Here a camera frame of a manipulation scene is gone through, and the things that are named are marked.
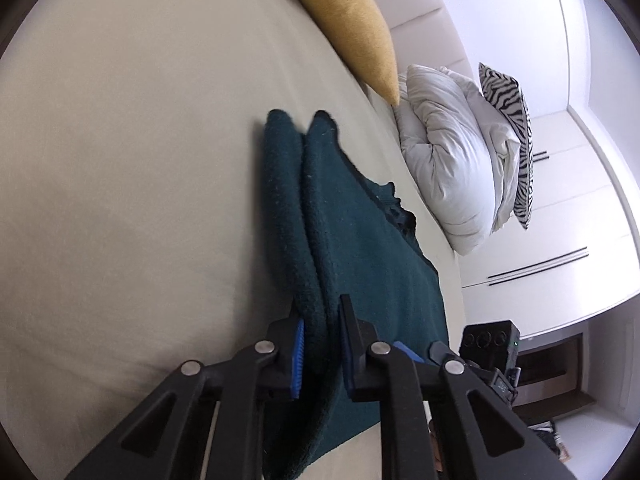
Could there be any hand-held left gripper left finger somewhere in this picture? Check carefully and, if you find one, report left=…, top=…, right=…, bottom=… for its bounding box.
left=64, top=316, right=307, bottom=480

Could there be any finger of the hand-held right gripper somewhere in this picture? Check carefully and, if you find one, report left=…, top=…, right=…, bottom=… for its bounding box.
left=392, top=340, right=453, bottom=368

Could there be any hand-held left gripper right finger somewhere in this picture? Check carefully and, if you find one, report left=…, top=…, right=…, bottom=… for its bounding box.
left=339, top=294, right=577, bottom=480

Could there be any dark green sweater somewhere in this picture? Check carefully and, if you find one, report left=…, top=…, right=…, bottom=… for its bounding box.
left=260, top=109, right=451, bottom=480

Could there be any white wardrobe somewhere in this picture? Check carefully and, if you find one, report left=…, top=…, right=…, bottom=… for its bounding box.
left=450, top=0, right=640, bottom=341

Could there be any white folded duvet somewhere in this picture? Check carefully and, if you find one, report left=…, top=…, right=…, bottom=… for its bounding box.
left=395, top=64, right=523, bottom=256

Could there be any zebra print pillow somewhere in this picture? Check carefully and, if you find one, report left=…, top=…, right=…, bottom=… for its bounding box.
left=479, top=62, right=535, bottom=231

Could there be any bed with beige sheet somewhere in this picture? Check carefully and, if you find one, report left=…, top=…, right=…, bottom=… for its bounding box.
left=0, top=0, right=468, bottom=480

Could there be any yellow pillow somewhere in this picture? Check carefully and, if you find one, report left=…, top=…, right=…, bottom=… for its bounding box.
left=290, top=0, right=401, bottom=107

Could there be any cream padded headboard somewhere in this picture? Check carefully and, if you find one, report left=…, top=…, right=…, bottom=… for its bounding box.
left=350, top=0, right=476, bottom=91

